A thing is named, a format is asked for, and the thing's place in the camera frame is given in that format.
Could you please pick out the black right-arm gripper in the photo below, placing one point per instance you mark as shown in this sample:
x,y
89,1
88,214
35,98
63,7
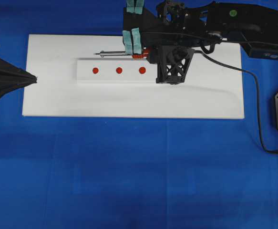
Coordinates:
x,y
174,24

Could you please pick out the orange-handled soldering iron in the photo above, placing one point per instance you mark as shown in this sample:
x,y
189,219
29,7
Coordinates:
x,y
112,53

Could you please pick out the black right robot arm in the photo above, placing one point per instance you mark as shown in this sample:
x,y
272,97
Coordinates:
x,y
253,27

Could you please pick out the small raised white plate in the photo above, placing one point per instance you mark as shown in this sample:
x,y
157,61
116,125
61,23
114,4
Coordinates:
x,y
115,71

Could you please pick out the large white base board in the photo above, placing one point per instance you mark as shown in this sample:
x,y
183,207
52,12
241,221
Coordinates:
x,y
211,90

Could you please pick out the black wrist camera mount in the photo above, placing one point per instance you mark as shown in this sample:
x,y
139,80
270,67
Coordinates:
x,y
173,64

